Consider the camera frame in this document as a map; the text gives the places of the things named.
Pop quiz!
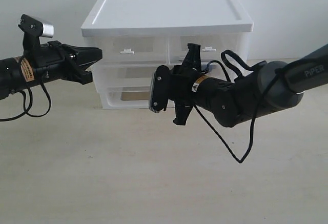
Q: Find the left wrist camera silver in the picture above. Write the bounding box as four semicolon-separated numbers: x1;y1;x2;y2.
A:
19;14;55;55

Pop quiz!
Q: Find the clear upper left drawer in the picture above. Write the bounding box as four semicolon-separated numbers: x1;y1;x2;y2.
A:
89;36;168;66

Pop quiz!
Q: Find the white plastic drawer cabinet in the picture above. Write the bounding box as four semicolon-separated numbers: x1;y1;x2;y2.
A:
81;0;254;109

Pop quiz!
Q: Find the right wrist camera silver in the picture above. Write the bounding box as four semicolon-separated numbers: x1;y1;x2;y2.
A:
149;65;170;113

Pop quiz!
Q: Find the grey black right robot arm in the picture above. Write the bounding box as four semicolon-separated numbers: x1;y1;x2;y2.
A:
169;43;327;128

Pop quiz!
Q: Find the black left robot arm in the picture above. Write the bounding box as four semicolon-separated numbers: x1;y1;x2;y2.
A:
1;41;103;99

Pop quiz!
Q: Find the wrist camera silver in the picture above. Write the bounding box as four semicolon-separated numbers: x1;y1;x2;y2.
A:
19;14;55;55
149;65;170;113

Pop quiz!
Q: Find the key bunch with blue fob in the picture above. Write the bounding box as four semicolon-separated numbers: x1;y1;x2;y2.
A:
201;63;216;74

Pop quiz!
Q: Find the left black cable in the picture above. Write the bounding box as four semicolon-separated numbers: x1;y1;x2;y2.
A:
0;54;52;122

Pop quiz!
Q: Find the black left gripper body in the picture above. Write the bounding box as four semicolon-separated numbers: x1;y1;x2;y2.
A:
30;41;76;83

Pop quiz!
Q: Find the clear wide drawer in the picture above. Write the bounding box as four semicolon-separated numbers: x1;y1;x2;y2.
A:
91;59;244;93

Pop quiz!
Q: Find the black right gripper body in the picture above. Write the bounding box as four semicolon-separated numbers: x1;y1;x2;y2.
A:
169;65;202;108

